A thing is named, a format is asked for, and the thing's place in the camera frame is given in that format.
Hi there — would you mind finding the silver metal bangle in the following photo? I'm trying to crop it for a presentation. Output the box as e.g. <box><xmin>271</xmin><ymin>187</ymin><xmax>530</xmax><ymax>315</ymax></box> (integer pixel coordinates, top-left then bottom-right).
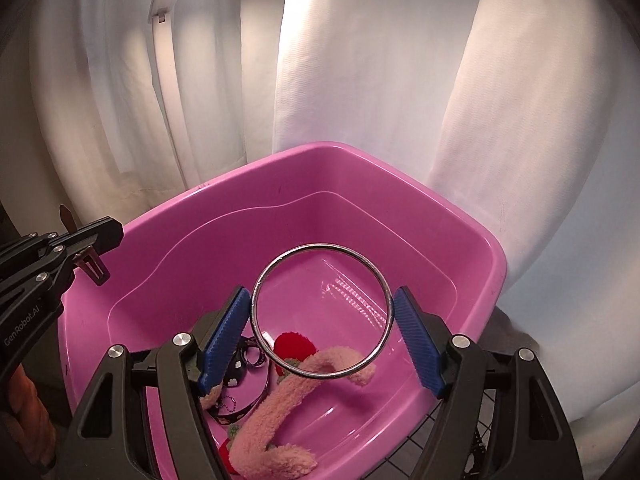
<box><xmin>250</xmin><ymin>242</ymin><xmax>396</xmax><ymax>378</ymax></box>

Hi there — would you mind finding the pink plastic tub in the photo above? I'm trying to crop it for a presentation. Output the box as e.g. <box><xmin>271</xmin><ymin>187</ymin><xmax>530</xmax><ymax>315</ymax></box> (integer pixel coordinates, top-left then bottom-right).
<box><xmin>57</xmin><ymin>141</ymin><xmax>508</xmax><ymax>480</ymax></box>

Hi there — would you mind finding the white black grid tablecloth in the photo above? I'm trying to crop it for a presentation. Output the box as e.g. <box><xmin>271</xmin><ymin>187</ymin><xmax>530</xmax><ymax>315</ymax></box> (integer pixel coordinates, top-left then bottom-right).
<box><xmin>362</xmin><ymin>395</ymin><xmax>501</xmax><ymax>480</ymax></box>

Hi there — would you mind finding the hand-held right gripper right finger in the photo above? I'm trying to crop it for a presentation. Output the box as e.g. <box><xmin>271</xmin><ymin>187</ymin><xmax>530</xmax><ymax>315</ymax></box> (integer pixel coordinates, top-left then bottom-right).
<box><xmin>393</xmin><ymin>286</ymin><xmax>586</xmax><ymax>480</ymax></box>

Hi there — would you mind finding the black printed lanyard with ring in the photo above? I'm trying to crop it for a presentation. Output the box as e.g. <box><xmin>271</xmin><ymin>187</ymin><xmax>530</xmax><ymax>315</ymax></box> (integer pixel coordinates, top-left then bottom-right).
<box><xmin>205</xmin><ymin>335</ymin><xmax>282</xmax><ymax>427</ymax></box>

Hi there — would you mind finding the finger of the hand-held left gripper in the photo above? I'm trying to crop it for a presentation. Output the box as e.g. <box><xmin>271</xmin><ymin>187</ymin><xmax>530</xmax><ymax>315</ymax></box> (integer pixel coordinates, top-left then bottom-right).
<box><xmin>0</xmin><ymin>249</ymin><xmax>77</xmax><ymax>307</ymax></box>
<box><xmin>0</xmin><ymin>216</ymin><xmax>124</xmax><ymax>263</ymax></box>

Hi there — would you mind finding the pink fluffy headband red pompom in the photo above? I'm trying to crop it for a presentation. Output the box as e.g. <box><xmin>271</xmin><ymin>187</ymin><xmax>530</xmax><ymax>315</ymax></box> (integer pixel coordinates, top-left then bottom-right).
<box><xmin>200</xmin><ymin>331</ymin><xmax>377</xmax><ymax>480</ymax></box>

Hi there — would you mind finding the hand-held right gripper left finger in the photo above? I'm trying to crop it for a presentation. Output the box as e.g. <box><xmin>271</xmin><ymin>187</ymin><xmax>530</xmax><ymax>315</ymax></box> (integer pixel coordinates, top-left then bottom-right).
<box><xmin>57</xmin><ymin>286</ymin><xmax>251</xmax><ymax>480</ymax></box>

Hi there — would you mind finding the person's left hand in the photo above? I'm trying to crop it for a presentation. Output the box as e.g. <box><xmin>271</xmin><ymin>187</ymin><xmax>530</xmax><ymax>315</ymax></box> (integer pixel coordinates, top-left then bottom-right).
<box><xmin>0</xmin><ymin>360</ymin><xmax>56</xmax><ymax>466</ymax></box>

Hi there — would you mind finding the white curtain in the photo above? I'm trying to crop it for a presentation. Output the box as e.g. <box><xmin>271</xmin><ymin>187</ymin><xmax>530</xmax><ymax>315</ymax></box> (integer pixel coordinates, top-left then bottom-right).
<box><xmin>0</xmin><ymin>0</ymin><xmax>640</xmax><ymax>431</ymax></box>

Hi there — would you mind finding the gold hair claw clip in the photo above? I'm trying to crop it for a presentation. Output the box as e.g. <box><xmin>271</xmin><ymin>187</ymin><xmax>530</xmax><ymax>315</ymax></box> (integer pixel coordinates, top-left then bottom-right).
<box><xmin>58</xmin><ymin>204</ymin><xmax>112</xmax><ymax>287</ymax></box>

